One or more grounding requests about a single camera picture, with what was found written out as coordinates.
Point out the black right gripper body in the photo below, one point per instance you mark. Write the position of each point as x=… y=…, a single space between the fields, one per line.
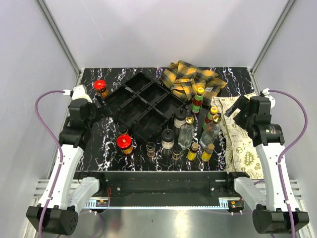
x=250 y=120

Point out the black compartment organizer tray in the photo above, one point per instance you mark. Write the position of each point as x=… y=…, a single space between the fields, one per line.
x=143 y=106

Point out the red sauce bottle yellow cap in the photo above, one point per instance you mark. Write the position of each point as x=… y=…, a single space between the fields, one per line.
x=197 y=101

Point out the red sauce bottle front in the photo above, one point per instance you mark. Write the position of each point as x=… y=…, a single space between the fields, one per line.
x=209 y=118

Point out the black top grinder front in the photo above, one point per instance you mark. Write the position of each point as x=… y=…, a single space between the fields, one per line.
x=167 y=139

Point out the yellow label bottle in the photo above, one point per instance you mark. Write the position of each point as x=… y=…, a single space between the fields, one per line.
x=192 y=151
x=206 y=155

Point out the small glass jar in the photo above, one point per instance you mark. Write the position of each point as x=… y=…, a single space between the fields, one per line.
x=176 y=152
x=151 y=149

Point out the red lid jar back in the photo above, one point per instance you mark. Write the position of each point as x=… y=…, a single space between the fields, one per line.
x=101 y=87

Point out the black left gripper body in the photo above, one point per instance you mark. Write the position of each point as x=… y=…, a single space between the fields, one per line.
x=95 y=115

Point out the yellow plaid cloth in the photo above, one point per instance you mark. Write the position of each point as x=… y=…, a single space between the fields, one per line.
x=184 y=79

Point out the black grinder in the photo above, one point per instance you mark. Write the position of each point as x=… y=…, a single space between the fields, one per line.
x=179 y=117
x=167 y=139

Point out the red lid jar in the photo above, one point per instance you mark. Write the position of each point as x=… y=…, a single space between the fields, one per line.
x=101 y=87
x=124 y=142

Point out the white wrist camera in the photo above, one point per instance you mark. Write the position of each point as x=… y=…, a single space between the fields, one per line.
x=78 y=92
x=266 y=93

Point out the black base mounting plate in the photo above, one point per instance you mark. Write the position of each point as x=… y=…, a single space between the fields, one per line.
x=164 y=190

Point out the red lid jar front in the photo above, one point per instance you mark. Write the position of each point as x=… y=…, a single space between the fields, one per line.
x=124 y=142

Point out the small glass jar left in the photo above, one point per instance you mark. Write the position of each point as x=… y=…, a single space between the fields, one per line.
x=151 y=149

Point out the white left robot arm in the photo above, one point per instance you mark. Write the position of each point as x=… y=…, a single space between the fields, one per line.
x=58 y=209

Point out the black top grinder back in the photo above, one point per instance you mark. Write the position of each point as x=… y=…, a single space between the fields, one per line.
x=179 y=117

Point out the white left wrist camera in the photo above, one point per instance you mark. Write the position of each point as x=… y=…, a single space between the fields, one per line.
x=78 y=92

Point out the clear oil bottle gold spout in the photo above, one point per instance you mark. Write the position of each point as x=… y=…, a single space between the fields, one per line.
x=186 y=134

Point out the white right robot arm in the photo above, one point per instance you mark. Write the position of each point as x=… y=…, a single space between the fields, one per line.
x=277 y=211

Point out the small glass jar right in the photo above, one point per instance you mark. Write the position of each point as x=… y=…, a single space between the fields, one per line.
x=176 y=152

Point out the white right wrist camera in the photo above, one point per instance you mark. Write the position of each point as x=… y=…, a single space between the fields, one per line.
x=266 y=93

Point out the cream printed cloth bag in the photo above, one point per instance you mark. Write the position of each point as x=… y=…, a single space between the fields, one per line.
x=240 y=155

